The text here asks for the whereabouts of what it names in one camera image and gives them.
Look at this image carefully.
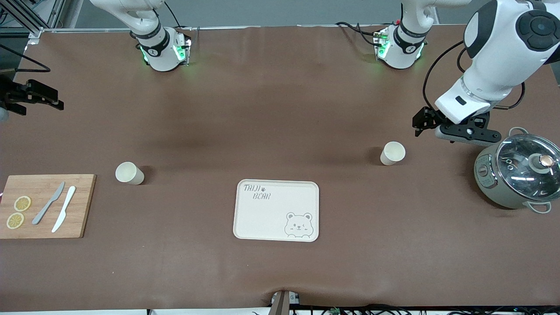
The white plastic cup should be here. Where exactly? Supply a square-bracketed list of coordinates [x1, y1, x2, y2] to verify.
[115, 161, 145, 186]
[380, 141, 406, 166]

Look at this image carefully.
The cream tray with bear print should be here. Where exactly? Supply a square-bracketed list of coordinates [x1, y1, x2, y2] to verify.
[233, 179, 320, 242]

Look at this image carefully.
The grey-green electric cooking pot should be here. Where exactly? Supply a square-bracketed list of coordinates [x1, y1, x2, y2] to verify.
[474, 127, 560, 214]

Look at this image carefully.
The glass pot lid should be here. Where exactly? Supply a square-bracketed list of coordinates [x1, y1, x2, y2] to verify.
[496, 133, 560, 203]

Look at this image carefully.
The grey plastic knife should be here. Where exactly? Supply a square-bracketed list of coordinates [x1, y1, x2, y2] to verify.
[32, 182, 66, 225]

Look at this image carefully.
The white plastic knife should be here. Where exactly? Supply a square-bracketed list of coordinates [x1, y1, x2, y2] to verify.
[52, 186, 77, 233]

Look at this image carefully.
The bamboo cutting board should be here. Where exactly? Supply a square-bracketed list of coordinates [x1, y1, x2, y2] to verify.
[0, 174, 97, 239]

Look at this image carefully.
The aluminium frame profile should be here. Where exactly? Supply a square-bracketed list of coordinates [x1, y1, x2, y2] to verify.
[0, 0, 66, 38]

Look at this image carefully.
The black left arm base cable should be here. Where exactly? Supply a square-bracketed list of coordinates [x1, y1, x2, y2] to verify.
[335, 21, 381, 48]

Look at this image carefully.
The black arm base cable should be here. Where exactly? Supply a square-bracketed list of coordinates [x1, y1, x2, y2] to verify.
[164, 0, 195, 31]
[335, 21, 381, 48]

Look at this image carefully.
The black right arm base cable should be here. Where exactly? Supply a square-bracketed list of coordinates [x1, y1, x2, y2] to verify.
[164, 0, 195, 31]

